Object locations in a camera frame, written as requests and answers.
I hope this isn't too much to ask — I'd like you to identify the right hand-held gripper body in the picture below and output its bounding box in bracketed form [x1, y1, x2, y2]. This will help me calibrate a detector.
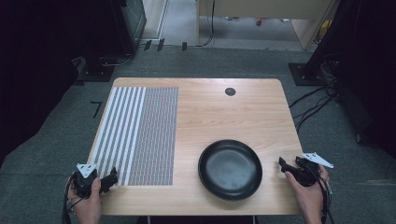
[293, 151, 334, 188]

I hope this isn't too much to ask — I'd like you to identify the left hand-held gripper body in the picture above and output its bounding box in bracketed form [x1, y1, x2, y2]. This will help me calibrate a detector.
[72, 162, 101, 200]

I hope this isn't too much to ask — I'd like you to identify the person's left hand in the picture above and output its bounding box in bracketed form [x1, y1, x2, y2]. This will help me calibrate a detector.
[66, 176, 105, 224]

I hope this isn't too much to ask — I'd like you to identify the person's right hand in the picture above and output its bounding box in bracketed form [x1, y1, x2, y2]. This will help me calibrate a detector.
[284, 163, 331, 224]

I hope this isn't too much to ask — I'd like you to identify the striped grey white placemat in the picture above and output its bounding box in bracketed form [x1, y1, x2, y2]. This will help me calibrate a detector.
[88, 86, 179, 188]

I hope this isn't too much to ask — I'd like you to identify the black round plate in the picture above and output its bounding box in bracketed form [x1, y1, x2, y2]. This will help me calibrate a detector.
[197, 139, 263, 202]

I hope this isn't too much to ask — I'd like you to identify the black stand base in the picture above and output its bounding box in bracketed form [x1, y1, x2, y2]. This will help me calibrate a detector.
[288, 62, 329, 87]
[76, 55, 117, 84]

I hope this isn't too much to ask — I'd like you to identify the dark curtain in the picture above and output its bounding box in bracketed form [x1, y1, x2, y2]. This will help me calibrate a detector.
[306, 0, 396, 160]
[0, 0, 138, 169]

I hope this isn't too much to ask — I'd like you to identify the yellow object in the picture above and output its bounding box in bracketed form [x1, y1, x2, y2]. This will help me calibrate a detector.
[316, 19, 333, 44]

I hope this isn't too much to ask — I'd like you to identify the light wooden desk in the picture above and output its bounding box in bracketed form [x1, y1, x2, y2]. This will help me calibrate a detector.
[195, 0, 340, 51]

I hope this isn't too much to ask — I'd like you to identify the dark metal cabinet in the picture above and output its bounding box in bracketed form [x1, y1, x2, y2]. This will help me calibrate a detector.
[120, 0, 148, 56]

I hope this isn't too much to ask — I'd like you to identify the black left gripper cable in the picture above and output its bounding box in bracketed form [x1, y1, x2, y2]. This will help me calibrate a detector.
[61, 175, 78, 224]

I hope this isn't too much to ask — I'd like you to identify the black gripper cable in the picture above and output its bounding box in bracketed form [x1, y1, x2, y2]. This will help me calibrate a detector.
[61, 175, 78, 224]
[316, 173, 336, 224]

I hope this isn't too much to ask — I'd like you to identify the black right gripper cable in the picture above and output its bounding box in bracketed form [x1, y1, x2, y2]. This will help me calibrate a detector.
[316, 173, 336, 224]

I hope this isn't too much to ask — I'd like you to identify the black floor cables bundle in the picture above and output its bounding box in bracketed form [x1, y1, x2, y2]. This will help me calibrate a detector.
[289, 52, 344, 133]

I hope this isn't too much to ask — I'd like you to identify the black hanging cable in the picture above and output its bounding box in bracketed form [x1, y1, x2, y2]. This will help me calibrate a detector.
[197, 0, 217, 49]

